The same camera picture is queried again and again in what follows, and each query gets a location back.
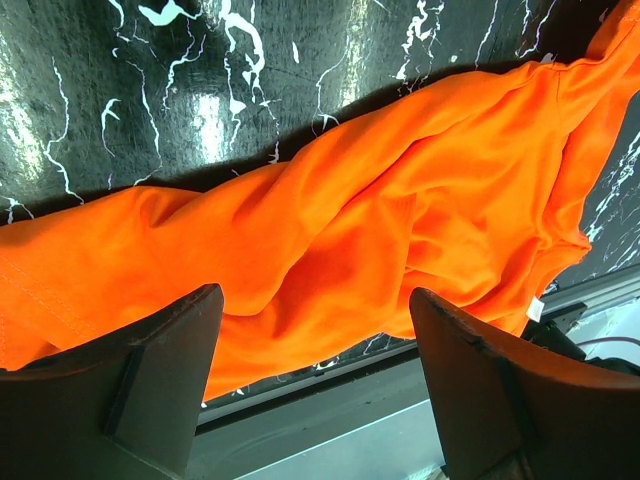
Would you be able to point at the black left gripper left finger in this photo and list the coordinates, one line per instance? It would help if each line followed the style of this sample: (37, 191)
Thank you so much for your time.
(123, 406)

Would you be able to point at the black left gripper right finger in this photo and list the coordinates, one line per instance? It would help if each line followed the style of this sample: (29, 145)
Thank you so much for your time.
(508, 409)

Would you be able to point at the orange t shirt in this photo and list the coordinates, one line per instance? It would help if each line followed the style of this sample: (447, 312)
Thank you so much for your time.
(472, 187)

